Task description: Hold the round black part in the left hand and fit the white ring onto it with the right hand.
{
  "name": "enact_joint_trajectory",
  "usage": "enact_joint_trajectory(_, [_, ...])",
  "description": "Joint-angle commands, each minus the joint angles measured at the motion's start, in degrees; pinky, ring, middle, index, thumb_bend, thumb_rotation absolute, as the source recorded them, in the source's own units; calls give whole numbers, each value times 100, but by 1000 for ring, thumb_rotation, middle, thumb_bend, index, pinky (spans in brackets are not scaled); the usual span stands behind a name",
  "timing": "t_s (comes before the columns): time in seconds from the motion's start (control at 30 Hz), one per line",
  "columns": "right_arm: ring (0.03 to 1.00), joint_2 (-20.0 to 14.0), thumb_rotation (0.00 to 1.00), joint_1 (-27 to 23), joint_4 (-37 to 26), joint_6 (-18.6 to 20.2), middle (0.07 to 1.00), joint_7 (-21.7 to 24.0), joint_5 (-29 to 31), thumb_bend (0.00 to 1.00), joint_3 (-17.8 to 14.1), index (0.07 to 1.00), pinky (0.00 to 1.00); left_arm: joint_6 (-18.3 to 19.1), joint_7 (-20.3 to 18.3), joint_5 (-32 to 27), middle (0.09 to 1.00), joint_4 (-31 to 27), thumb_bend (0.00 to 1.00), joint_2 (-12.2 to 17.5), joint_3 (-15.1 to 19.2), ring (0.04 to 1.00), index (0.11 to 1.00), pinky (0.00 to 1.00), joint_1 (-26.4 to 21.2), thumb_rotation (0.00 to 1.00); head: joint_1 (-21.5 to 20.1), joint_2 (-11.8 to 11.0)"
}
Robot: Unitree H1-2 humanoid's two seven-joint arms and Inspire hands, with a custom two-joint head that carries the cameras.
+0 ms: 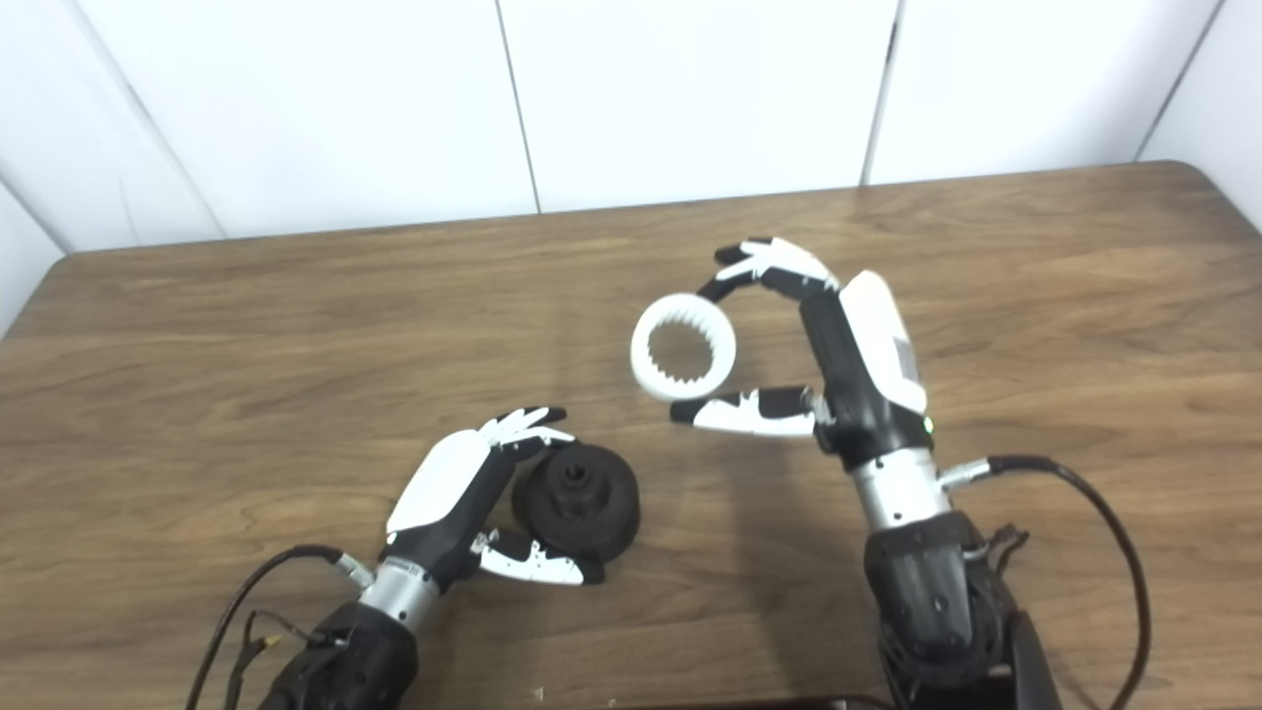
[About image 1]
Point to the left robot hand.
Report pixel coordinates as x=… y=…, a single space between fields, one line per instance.
x=463 y=513

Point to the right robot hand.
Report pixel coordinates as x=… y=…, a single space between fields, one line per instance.
x=858 y=365

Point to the round black part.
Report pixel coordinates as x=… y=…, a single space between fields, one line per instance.
x=579 y=503

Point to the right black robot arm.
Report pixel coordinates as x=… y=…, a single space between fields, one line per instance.
x=946 y=592

